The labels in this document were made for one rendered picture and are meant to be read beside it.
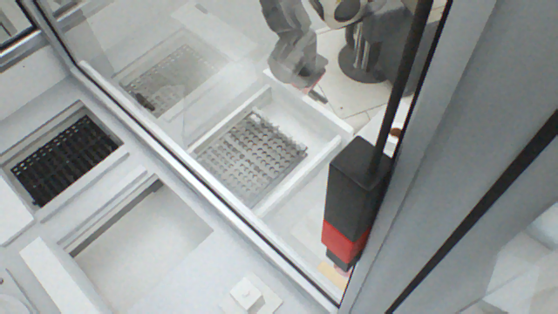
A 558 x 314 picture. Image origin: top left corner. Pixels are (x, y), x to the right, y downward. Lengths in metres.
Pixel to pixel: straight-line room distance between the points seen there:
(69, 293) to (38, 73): 0.57
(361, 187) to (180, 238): 0.77
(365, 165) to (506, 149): 0.10
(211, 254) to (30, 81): 0.64
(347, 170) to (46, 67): 1.01
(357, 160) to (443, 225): 0.07
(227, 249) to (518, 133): 0.71
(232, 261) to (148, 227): 0.28
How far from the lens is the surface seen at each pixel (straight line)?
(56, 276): 0.92
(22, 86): 1.21
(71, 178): 1.11
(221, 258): 0.86
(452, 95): 0.22
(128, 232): 1.07
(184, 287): 0.86
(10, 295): 0.97
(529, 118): 0.20
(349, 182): 0.29
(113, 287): 1.04
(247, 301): 0.74
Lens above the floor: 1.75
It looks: 59 degrees down
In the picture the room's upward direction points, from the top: 6 degrees counter-clockwise
